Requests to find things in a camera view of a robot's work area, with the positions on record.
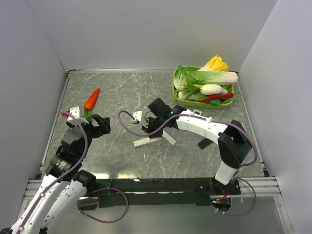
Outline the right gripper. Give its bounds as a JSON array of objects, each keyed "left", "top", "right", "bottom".
[{"left": 142, "top": 115, "right": 166, "bottom": 137}]

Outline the white remote battery cover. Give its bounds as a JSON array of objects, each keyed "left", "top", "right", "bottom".
[{"left": 162, "top": 131, "right": 176, "bottom": 145}]

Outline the white remote control body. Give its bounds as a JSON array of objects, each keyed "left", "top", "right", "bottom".
[{"left": 133, "top": 137, "right": 158, "bottom": 148}]

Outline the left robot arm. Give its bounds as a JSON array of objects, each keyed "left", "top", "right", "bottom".
[{"left": 1, "top": 112, "right": 111, "bottom": 234}]

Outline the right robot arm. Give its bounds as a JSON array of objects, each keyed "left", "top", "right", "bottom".
[{"left": 142, "top": 98, "right": 254, "bottom": 194}]

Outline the small white remote control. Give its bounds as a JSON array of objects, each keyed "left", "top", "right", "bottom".
[{"left": 193, "top": 109, "right": 202, "bottom": 116}]

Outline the orange toy carrot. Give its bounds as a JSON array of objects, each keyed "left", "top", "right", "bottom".
[{"left": 83, "top": 88, "right": 100, "bottom": 118}]

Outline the green toy bok choy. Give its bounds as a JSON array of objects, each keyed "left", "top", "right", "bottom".
[{"left": 172, "top": 85, "right": 199, "bottom": 100}]

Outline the green plastic basket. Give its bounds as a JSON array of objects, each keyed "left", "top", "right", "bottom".
[{"left": 172, "top": 81, "right": 240, "bottom": 109}]

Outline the toy napa cabbage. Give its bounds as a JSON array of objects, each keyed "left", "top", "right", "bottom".
[{"left": 173, "top": 65, "right": 238, "bottom": 90}]

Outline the red toy chili pepper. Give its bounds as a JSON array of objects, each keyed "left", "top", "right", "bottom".
[{"left": 199, "top": 93, "right": 234, "bottom": 103}]

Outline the green toy pepper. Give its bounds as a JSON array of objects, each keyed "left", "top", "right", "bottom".
[{"left": 209, "top": 98, "right": 221, "bottom": 106}]

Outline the white toy radish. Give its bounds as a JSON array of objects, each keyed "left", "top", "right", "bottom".
[{"left": 200, "top": 84, "right": 228, "bottom": 96}]

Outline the yellow toy cabbage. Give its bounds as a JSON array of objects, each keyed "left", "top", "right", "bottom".
[{"left": 198, "top": 54, "right": 230, "bottom": 72}]

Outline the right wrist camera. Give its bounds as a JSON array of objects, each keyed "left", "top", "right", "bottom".
[{"left": 132, "top": 111, "right": 143, "bottom": 124}]

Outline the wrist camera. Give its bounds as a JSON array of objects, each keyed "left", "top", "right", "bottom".
[
  {"left": 132, "top": 111, "right": 143, "bottom": 124},
  {"left": 61, "top": 106, "right": 88, "bottom": 125}
]

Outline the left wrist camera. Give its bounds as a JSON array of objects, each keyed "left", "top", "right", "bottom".
[{"left": 61, "top": 106, "right": 88, "bottom": 125}]

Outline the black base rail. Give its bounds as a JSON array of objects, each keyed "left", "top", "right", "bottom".
[{"left": 83, "top": 177, "right": 241, "bottom": 208}]

